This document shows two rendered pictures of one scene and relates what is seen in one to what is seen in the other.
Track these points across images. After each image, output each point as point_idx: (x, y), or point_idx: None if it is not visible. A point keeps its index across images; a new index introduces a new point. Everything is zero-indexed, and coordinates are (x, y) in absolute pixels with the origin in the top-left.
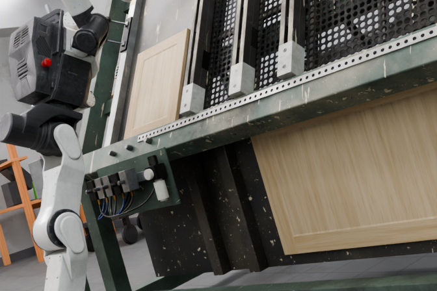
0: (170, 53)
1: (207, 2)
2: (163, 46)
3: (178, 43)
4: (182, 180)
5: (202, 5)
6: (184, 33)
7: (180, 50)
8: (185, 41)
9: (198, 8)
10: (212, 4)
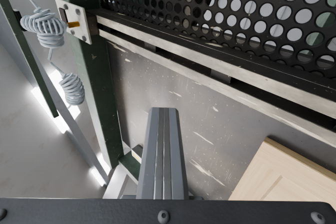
0: (291, 197)
1: (261, 68)
2: (252, 191)
3: (287, 175)
4: None
5: (276, 80)
6: (272, 153)
7: (320, 186)
8: (301, 164)
9: (265, 98)
10: (262, 60)
